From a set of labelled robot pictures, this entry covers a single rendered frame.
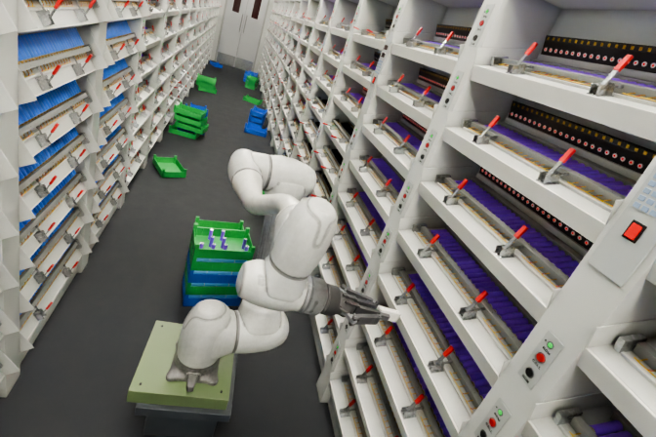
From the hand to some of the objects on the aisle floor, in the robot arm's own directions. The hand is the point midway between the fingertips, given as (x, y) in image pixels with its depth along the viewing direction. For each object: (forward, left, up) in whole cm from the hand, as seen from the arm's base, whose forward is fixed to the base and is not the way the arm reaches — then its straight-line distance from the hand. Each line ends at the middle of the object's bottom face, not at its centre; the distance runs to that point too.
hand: (387, 314), depth 98 cm
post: (+29, -22, -90) cm, 97 cm away
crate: (-45, +103, -85) cm, 141 cm away
